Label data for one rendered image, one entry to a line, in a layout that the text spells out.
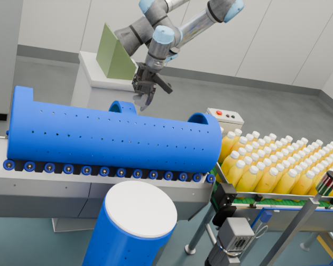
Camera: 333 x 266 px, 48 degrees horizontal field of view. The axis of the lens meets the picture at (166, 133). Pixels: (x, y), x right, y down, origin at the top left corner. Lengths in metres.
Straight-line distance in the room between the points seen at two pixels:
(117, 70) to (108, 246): 0.90
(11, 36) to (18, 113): 1.65
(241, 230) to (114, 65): 1.00
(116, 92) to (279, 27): 3.96
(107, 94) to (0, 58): 1.34
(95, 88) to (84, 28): 2.59
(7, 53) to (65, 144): 1.72
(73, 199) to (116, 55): 0.72
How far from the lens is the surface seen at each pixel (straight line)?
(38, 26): 4.39
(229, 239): 1.82
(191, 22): 1.85
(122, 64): 1.91
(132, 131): 1.50
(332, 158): 2.37
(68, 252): 2.53
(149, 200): 1.45
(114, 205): 1.38
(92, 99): 1.94
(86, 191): 1.65
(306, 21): 5.88
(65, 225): 2.57
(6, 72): 3.16
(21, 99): 1.46
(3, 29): 3.01
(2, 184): 1.60
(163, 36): 1.40
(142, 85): 1.48
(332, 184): 1.76
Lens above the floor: 2.00
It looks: 31 degrees down
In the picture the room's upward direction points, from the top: 22 degrees clockwise
